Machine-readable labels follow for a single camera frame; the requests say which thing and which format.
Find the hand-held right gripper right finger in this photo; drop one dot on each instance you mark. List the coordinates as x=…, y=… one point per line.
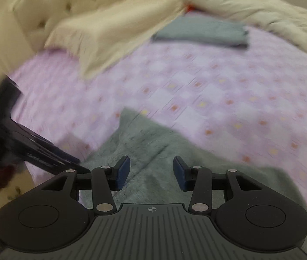
x=179, y=174

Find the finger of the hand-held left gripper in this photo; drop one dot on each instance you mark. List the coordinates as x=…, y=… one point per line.
x=45, y=151

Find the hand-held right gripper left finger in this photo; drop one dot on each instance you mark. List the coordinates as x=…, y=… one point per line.
x=122, y=173

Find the grey pants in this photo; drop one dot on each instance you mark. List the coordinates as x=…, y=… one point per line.
x=153, y=146

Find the cream tufted headboard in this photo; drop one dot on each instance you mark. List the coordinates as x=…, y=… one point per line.
x=47, y=2

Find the beige satin pillow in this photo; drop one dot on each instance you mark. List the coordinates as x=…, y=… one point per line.
x=110, y=32

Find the folded grey-blue garment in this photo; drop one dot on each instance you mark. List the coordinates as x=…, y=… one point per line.
x=205, y=31

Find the small red item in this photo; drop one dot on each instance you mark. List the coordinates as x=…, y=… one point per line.
x=190, y=7

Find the cream duvet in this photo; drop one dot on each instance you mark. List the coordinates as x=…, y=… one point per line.
x=264, y=5

